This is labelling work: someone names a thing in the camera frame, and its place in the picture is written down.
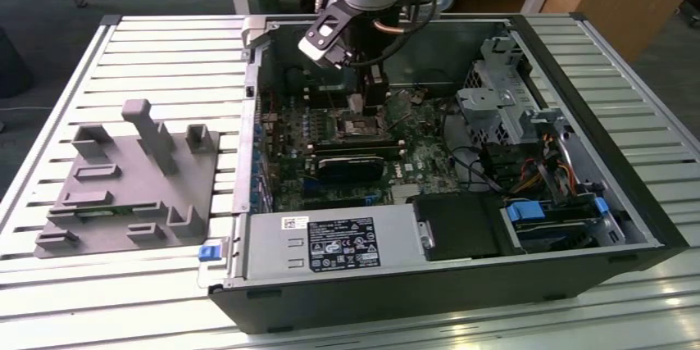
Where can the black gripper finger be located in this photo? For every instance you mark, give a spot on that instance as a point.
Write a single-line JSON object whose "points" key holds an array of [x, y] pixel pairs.
{"points": [[376, 96], [356, 104]]}

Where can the CPU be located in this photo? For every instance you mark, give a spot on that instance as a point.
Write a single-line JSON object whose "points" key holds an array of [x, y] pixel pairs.
{"points": [[360, 124]]}

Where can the CPU socket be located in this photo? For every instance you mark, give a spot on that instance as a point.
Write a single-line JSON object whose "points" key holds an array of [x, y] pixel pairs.
{"points": [[341, 130]]}

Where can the coin battery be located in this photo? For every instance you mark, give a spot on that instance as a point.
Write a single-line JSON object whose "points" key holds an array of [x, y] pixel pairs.
{"points": [[417, 96]]}

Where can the black graphics card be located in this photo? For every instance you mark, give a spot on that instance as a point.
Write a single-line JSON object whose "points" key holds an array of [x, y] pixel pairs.
{"points": [[349, 169]]}

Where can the green motherboard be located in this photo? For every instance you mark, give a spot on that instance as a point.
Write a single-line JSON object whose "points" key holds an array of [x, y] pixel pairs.
{"points": [[432, 161]]}

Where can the blue expansion card clip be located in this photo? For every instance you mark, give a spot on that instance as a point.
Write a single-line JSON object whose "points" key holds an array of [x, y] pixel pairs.
{"points": [[256, 180], [254, 199], [257, 158], [258, 130]]}

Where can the metal drive cage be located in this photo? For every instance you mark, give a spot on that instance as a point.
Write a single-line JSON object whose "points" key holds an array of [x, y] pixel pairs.
{"points": [[481, 100]]}

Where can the small silver heatsink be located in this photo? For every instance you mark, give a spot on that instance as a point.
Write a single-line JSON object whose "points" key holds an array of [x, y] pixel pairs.
{"points": [[406, 193]]}

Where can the black plastic fan shroud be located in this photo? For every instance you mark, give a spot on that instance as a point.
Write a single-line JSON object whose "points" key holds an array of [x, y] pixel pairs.
{"points": [[458, 223]]}

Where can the grey power supply unit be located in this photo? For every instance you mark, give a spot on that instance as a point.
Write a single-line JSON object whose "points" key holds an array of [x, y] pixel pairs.
{"points": [[273, 243]]}

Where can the hard disk in blue carrier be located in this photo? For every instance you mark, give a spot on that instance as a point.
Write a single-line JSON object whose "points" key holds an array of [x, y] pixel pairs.
{"points": [[524, 211]]}

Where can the grey parts rack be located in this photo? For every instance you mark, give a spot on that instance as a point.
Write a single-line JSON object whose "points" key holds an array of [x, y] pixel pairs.
{"points": [[141, 186]]}

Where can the blue case latch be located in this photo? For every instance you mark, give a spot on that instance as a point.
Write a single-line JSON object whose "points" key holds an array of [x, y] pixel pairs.
{"points": [[209, 253]]}

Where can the black open PC case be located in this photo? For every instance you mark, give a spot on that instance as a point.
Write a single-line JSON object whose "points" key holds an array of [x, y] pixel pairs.
{"points": [[382, 305]]}

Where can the green RAM stick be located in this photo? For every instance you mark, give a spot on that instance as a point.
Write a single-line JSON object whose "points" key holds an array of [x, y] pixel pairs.
{"points": [[104, 212]]}

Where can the black and white wrist camera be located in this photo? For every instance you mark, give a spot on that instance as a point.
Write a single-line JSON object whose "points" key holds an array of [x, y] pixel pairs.
{"points": [[320, 44]]}

